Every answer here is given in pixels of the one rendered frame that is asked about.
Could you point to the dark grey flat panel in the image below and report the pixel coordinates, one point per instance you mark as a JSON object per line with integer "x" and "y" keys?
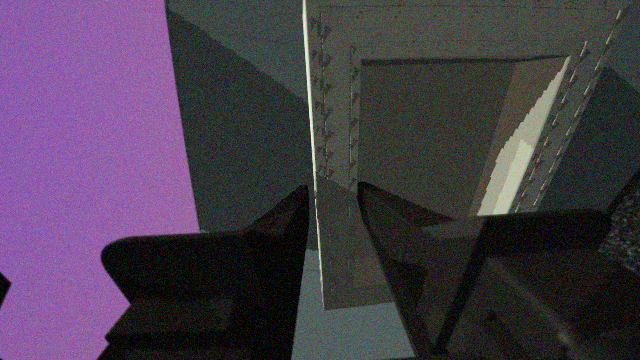
{"x": 241, "y": 84}

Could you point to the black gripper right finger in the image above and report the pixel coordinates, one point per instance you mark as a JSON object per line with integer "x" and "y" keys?
{"x": 431, "y": 262}

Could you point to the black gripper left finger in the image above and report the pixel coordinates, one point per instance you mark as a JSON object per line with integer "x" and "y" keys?
{"x": 264, "y": 262}

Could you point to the beige picture frame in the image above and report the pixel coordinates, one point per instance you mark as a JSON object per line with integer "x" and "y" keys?
{"x": 462, "y": 107}

